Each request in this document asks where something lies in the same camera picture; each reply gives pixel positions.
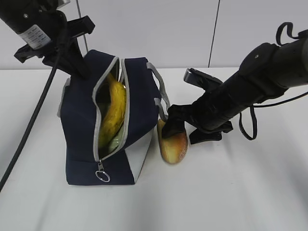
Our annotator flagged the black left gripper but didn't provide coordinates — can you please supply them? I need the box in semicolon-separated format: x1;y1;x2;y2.
14;15;95;79

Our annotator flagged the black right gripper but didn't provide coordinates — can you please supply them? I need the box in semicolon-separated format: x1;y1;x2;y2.
162;104;233;144

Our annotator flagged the brown bread roll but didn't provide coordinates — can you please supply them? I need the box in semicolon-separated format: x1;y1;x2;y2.
157;119;188;165

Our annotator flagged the navy and white lunch bag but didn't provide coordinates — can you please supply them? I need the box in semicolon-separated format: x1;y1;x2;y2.
58;50;169;186

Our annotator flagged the yellow banana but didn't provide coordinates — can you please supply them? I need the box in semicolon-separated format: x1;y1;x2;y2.
98;74;127;149

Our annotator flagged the green lid glass container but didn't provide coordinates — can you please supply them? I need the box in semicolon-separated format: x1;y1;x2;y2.
107;136;125;154

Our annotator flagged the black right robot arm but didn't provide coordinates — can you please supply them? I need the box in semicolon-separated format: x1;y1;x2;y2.
162;38;308;144

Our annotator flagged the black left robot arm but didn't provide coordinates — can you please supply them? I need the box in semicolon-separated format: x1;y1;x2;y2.
0;0;95;79

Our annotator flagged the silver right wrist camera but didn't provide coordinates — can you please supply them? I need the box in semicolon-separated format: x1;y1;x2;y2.
184;68;222;92

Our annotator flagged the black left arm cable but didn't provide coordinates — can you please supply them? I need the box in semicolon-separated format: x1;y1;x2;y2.
0;9;69;193

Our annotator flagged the thin black right cable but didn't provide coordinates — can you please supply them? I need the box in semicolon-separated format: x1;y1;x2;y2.
238;22;308;140

